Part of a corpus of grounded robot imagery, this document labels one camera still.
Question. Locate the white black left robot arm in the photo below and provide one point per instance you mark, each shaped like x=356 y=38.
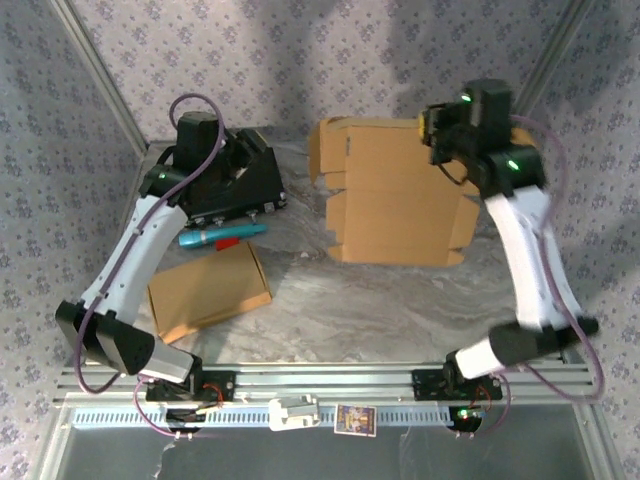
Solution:
x=145 y=250

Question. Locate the right controller board green light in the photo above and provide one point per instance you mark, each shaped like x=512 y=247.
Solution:
x=467 y=422

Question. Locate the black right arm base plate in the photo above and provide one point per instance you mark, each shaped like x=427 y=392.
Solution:
x=425 y=385

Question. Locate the white plastic bracket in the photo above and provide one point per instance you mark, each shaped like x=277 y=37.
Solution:
x=290 y=417

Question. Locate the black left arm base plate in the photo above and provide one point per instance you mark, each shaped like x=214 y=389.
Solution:
x=222 y=385

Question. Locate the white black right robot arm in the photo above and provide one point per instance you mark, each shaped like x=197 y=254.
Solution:
x=530 y=260

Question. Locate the flat folded brown cardboard box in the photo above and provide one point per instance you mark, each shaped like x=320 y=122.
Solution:
x=210 y=290

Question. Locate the teal marker pen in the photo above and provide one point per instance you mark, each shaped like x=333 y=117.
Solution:
x=200 y=239

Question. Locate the colourful picture card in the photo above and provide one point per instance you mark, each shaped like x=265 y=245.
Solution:
x=355 y=420

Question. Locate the small red block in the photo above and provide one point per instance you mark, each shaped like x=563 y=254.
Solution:
x=227 y=244

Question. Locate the aluminium rail beam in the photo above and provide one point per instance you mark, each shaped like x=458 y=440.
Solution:
x=325 y=380

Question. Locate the aluminium frame post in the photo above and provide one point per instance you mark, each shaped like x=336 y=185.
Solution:
x=546 y=75
x=102 y=75

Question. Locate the brown cardboard box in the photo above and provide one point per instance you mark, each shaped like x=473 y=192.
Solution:
x=390 y=200
x=210 y=290

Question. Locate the black case with metal latches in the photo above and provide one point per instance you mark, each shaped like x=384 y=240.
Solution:
x=260 y=192

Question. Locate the black left controller board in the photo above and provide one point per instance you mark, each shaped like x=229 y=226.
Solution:
x=182 y=416

